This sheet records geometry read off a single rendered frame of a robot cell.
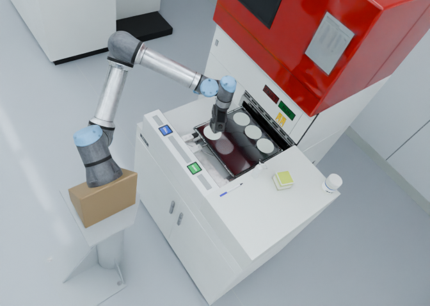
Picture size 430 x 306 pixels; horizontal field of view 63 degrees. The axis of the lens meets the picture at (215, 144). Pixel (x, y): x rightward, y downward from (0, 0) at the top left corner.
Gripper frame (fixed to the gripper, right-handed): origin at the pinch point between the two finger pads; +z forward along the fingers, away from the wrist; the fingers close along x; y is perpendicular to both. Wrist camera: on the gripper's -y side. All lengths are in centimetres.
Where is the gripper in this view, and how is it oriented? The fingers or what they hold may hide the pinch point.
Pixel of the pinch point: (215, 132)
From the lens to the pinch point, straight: 182.8
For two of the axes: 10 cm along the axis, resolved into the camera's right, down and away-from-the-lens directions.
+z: -1.8, 6.0, 7.8
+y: -0.1, -8.0, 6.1
